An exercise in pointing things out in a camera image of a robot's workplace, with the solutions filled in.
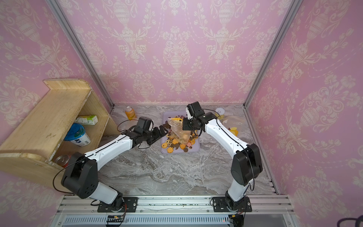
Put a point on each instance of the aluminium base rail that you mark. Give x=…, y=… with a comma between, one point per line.
x=177, y=211

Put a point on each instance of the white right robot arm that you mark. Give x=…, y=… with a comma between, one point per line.
x=246, y=163

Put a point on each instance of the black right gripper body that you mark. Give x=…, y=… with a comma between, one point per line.
x=190, y=124

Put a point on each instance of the aluminium frame post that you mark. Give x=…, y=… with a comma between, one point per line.
x=69, y=31
x=281, y=32

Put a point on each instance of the yellow tin can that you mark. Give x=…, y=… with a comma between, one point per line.
x=220, y=113

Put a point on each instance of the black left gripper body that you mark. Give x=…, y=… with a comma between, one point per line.
x=151, y=135

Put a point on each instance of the lilac plastic tray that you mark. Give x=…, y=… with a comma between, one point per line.
x=181, y=142

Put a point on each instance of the aluminium frame post left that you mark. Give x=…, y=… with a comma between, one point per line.
x=69, y=31

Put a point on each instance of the green white carton box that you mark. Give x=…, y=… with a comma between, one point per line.
x=86, y=120

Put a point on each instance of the red soda can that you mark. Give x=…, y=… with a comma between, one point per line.
x=63, y=160

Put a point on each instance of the blue lid white tub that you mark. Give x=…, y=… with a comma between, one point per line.
x=77, y=135

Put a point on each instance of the orange Schweppes soda can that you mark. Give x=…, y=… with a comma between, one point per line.
x=130, y=113

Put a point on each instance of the pile of assorted cookies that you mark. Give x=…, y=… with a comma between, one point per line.
x=178, y=139

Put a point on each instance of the ziploc bag with yellow chick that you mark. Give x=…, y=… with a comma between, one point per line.
x=234, y=124

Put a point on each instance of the aluminium frame post right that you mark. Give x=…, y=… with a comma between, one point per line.
x=281, y=32

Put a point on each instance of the wooden shelf unit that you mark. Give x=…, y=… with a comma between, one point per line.
x=32, y=148

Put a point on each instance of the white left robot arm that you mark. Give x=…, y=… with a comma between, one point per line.
x=81, y=174

